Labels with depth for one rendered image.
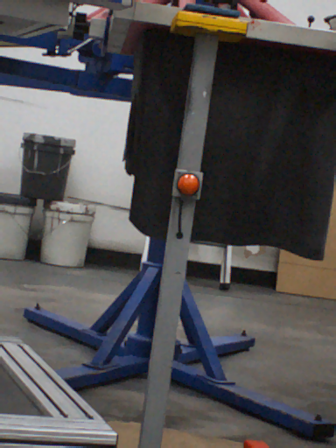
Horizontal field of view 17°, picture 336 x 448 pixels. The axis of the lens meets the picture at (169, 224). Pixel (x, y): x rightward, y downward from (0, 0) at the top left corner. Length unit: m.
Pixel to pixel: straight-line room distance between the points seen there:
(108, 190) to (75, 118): 0.48
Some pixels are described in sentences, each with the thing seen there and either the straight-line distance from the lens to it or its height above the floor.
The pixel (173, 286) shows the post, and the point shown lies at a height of 0.46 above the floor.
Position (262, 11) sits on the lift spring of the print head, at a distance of 3.57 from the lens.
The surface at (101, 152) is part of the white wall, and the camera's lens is 6.99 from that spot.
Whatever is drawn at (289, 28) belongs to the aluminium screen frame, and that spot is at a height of 0.98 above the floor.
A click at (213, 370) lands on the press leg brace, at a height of 0.08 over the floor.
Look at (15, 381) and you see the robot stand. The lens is 2.30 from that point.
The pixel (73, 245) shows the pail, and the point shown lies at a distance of 6.66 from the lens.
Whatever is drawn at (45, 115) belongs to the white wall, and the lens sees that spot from 6.99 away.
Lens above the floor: 0.68
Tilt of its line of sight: 3 degrees down
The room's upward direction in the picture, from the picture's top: 8 degrees clockwise
